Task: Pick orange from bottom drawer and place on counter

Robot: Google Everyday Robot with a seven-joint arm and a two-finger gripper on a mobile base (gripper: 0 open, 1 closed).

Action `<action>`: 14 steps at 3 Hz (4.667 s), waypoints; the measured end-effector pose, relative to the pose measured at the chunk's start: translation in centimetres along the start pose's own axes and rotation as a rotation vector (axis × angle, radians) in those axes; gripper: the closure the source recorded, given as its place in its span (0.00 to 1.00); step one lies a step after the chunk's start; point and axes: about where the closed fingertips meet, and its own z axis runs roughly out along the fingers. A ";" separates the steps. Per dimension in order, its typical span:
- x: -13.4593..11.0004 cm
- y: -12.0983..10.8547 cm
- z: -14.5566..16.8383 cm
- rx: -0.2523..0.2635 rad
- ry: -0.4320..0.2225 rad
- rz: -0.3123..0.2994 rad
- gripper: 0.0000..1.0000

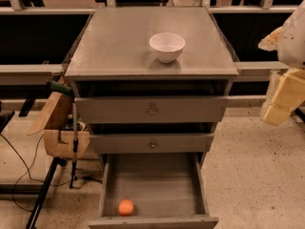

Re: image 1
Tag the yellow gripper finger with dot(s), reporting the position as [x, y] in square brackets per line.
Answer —
[274, 115]
[290, 92]

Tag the orange fruit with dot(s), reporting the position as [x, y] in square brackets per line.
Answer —
[125, 207]

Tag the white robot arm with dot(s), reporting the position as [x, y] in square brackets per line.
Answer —
[289, 42]

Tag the grey wooden drawer cabinet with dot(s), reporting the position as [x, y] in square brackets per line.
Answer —
[115, 59]

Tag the grey open bottom drawer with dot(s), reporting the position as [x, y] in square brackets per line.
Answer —
[167, 192]

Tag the grey middle drawer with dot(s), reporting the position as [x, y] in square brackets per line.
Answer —
[151, 143]

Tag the grey top drawer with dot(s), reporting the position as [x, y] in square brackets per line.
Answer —
[141, 109]

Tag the white ceramic bowl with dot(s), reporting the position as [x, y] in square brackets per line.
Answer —
[167, 46]

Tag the black tripod leg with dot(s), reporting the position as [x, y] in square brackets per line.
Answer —
[42, 194]

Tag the green handled grabber stick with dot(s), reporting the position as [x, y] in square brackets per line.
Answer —
[73, 128]

